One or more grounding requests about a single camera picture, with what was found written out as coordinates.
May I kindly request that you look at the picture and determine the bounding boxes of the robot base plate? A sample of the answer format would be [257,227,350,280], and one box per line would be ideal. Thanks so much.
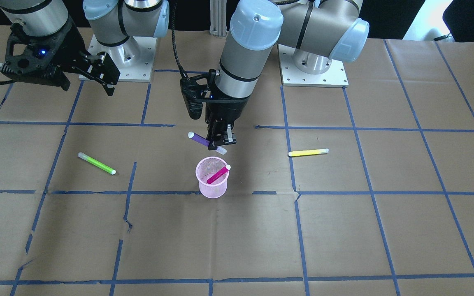
[88,36,159,83]
[278,44,349,88]

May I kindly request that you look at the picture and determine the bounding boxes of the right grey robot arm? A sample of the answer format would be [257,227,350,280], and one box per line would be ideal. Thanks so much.
[0,0,170,96]

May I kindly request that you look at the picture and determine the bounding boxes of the pink marker pen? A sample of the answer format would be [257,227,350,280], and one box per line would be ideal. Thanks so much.
[206,164,231,184]

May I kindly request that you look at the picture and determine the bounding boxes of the yellow marker pen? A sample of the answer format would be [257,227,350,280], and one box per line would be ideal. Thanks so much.
[288,148,329,157]

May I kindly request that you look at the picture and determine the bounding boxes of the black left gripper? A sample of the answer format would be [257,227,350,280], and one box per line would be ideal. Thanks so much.
[180,69,249,150]

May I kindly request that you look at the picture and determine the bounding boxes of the purple marker pen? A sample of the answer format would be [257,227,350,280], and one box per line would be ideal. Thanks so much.
[188,132,227,154]

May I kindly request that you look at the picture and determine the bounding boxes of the pink mesh cup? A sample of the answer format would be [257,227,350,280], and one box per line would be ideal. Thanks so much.
[195,157,231,199]

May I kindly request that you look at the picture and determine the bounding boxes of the green marker pen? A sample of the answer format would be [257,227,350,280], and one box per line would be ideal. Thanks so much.
[78,152,116,176]

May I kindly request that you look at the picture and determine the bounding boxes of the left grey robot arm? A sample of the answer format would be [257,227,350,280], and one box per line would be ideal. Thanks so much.
[179,0,370,150]

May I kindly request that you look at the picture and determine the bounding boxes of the aluminium frame post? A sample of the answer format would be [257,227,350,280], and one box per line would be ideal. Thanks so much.
[209,0,228,39]

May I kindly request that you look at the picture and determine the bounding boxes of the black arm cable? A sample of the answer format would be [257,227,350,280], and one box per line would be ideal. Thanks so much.
[170,0,190,79]

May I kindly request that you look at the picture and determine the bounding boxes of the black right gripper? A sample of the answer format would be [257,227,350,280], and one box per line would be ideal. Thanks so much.
[0,18,121,96]

